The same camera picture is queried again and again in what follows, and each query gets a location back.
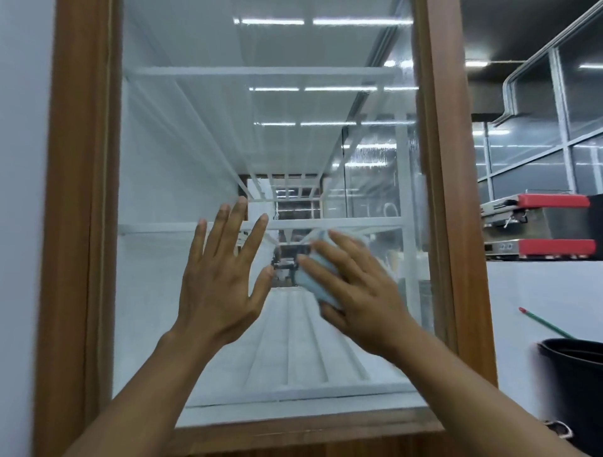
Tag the person's right hand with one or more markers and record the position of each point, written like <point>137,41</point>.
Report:
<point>367,306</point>

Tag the person's left hand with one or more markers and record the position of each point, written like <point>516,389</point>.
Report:
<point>216,301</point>

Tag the light blue cleaning cloth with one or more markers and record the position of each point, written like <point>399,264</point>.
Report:
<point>311,282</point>

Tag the wooden framed display cabinet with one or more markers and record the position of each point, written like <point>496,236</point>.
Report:
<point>452,188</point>

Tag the narrow glass panel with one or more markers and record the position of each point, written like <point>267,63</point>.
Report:
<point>165,165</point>

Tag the person's right forearm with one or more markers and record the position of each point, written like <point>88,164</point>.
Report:
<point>471,400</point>

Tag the person's left forearm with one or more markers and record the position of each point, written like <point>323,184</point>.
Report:
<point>141,400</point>

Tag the white counter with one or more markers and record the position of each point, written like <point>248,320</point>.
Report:
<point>542,292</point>

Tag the red and steel espresso machine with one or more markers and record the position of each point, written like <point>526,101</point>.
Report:
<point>542,226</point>

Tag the black plastic bucket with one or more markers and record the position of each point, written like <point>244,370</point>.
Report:
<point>579,391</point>

